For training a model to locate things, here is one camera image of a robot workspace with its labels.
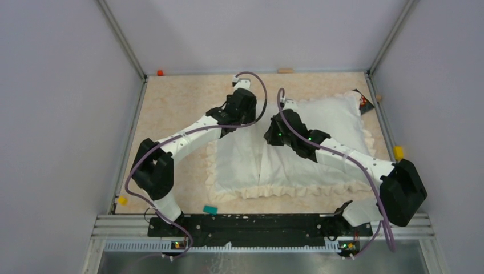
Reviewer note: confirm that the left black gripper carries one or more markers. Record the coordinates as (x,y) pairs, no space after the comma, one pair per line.
(251,114)

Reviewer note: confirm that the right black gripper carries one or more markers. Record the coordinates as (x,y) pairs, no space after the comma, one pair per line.
(270,135)

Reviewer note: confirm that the white ruffled pillowcase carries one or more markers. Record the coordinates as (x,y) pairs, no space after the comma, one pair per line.
(243,165)

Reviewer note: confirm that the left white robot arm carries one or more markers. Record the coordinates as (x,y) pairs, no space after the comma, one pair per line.
(153,167)

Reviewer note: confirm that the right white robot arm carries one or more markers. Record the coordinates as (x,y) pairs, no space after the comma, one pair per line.
(398,189)

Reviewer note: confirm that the wooden peg back edge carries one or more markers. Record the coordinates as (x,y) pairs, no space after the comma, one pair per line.
(285,71)

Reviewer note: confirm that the dark lego baseplate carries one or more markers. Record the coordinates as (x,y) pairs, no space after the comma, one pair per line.
(369,107)

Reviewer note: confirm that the teal small block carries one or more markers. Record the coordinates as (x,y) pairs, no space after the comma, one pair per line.
(211,210)

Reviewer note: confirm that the yellow small block right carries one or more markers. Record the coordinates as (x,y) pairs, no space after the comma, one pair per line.
(398,153)

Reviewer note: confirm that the yellow small block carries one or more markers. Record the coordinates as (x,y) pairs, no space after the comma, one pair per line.
(121,200)
(398,153)

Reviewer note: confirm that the yellow small block left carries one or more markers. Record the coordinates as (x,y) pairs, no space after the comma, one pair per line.
(121,200)

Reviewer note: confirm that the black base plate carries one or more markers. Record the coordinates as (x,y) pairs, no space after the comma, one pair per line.
(259,230)

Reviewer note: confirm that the aluminium frame rail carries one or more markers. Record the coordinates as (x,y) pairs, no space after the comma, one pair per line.
(121,38)

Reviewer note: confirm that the white cable duct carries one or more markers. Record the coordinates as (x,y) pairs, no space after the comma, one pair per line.
(168,247)

